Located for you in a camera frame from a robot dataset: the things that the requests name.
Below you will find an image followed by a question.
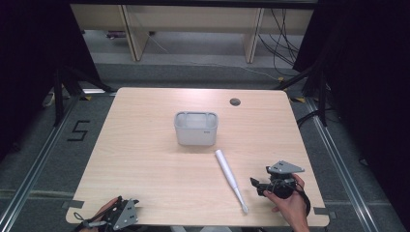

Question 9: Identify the black metal stand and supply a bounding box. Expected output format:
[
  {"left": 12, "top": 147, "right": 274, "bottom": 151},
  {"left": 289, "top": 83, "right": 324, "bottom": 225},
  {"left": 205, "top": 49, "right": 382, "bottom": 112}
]
[
  {"left": 52, "top": 66, "right": 118, "bottom": 128},
  {"left": 274, "top": 61, "right": 331, "bottom": 128}
]

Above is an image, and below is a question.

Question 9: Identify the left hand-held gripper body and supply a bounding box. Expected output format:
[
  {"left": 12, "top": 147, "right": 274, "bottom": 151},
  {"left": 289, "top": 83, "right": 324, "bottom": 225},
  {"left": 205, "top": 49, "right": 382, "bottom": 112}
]
[{"left": 74, "top": 195, "right": 140, "bottom": 232}]

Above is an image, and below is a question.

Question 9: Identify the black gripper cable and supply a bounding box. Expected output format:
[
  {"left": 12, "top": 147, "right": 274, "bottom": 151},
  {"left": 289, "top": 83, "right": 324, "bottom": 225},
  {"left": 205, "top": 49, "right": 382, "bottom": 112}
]
[{"left": 291, "top": 185, "right": 311, "bottom": 218}]

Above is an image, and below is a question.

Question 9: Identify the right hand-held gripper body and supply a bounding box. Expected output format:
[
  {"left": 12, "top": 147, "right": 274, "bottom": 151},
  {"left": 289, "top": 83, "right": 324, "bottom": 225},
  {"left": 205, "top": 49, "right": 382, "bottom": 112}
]
[{"left": 261, "top": 159, "right": 306, "bottom": 200}]

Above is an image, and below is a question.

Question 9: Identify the white electric toothbrush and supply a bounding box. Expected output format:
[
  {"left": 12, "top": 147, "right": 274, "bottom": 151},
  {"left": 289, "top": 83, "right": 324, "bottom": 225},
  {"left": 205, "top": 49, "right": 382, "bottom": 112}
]
[{"left": 214, "top": 149, "right": 249, "bottom": 215}]

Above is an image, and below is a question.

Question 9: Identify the grey tape strip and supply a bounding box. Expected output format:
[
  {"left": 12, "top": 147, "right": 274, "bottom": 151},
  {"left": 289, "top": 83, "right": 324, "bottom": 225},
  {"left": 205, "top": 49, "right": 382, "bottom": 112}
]
[
  {"left": 61, "top": 199, "right": 85, "bottom": 210},
  {"left": 312, "top": 207, "right": 338, "bottom": 220}
]

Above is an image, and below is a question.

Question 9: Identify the black curtain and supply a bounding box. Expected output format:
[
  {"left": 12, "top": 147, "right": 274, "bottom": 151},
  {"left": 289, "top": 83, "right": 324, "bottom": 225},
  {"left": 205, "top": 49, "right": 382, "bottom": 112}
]
[
  {"left": 292, "top": 0, "right": 410, "bottom": 223},
  {"left": 0, "top": 0, "right": 102, "bottom": 162}
]

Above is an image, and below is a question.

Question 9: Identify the white plastic storage container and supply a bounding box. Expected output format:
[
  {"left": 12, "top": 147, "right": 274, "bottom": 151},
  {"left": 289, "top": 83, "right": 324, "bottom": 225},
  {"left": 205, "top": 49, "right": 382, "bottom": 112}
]
[{"left": 173, "top": 110, "right": 220, "bottom": 147}]

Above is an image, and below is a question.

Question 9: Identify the beige wooden desk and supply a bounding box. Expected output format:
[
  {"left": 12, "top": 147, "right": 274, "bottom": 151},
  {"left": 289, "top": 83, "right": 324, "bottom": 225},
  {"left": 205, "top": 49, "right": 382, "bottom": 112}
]
[{"left": 70, "top": 3, "right": 315, "bottom": 64}]

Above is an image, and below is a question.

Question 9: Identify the aluminium floor rail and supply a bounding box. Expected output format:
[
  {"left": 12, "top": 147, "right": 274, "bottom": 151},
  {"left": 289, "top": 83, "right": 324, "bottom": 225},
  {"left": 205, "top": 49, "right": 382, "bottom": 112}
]
[
  {"left": 0, "top": 94, "right": 82, "bottom": 232},
  {"left": 304, "top": 96, "right": 385, "bottom": 232}
]

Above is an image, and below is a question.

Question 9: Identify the bundle of black cables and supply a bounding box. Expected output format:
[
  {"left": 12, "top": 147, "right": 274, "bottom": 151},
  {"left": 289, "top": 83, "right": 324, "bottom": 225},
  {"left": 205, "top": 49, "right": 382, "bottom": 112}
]
[{"left": 257, "top": 8, "right": 302, "bottom": 77}]

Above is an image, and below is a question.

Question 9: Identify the person's left hand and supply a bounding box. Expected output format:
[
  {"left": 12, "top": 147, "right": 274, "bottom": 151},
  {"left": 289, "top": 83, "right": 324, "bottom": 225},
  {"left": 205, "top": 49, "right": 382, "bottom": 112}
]
[{"left": 78, "top": 196, "right": 120, "bottom": 232}]

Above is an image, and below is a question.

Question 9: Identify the person's right hand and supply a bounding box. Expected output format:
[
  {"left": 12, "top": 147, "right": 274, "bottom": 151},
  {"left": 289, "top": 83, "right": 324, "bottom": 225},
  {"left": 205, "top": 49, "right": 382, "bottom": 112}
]
[{"left": 262, "top": 173, "right": 311, "bottom": 232}]

